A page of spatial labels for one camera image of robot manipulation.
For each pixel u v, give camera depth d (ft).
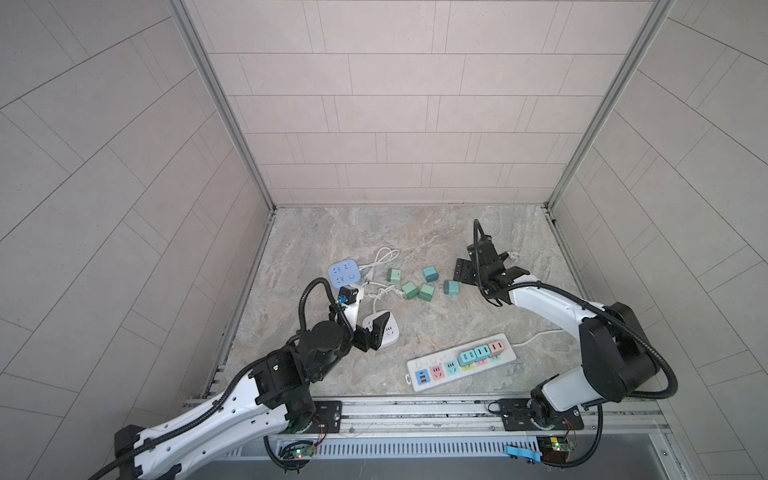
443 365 2.53
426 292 2.99
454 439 2.27
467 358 2.43
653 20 2.36
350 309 1.87
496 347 2.48
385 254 3.23
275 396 1.57
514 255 3.29
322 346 1.58
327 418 2.33
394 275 3.14
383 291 2.99
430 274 3.14
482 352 2.47
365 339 1.94
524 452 2.15
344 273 3.14
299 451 2.14
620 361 1.40
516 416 2.32
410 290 3.00
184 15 2.33
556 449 2.23
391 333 2.71
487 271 2.21
